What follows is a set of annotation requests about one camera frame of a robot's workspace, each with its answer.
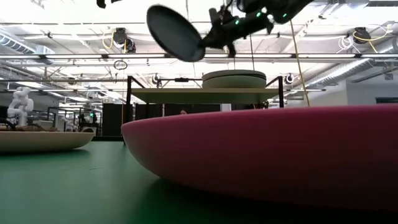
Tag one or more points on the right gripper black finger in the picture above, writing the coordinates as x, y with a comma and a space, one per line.
217, 39
214, 17

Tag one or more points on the pale mint round plate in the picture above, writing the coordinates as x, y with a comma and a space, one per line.
230, 73

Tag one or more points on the dark grey round plate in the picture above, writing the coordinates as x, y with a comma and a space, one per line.
174, 32

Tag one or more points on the black round plate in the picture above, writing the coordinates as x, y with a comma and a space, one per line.
260, 75

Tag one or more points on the hot pink round plate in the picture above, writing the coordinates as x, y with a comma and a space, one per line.
264, 149

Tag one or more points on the salmon pink round plate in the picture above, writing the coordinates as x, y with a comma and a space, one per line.
40, 141

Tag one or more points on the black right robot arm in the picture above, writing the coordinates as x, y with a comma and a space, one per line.
292, 9

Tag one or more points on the light wooden shelf board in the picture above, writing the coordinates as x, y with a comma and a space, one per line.
202, 96

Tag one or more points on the sage green round plate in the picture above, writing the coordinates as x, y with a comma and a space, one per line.
233, 83

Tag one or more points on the small black ceiling reel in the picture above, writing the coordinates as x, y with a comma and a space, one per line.
155, 79
289, 78

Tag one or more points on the black partition cabinet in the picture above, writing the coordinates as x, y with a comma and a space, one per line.
113, 119

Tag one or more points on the green table mat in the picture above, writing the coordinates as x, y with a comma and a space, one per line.
77, 186

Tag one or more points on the wooden workbench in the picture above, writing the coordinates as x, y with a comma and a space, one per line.
31, 127

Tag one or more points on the white robot figure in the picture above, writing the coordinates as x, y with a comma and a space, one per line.
20, 105

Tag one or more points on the black metal shelf frame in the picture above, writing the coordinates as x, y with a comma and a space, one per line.
128, 109

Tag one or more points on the black aluminium rig frame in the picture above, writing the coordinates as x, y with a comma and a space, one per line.
109, 138

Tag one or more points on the black workstation frame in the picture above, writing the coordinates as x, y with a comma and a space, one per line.
90, 124

